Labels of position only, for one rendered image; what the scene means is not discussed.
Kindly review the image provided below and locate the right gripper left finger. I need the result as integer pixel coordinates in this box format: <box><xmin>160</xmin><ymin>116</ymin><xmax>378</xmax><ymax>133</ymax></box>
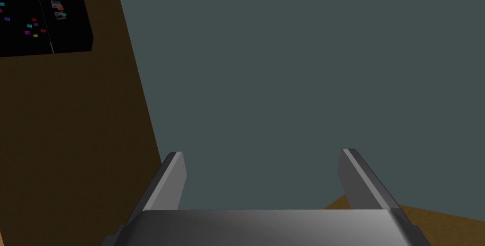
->
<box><xmin>142</xmin><ymin>151</ymin><xmax>188</xmax><ymax>212</ymax></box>

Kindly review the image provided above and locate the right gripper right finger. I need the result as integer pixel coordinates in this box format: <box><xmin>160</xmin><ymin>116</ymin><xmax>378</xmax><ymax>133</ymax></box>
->
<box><xmin>337</xmin><ymin>148</ymin><xmax>401</xmax><ymax>211</ymax></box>

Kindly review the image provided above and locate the black fridge with magnets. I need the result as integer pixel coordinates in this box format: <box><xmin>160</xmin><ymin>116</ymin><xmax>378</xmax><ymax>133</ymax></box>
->
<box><xmin>0</xmin><ymin>0</ymin><xmax>94</xmax><ymax>58</ymax></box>

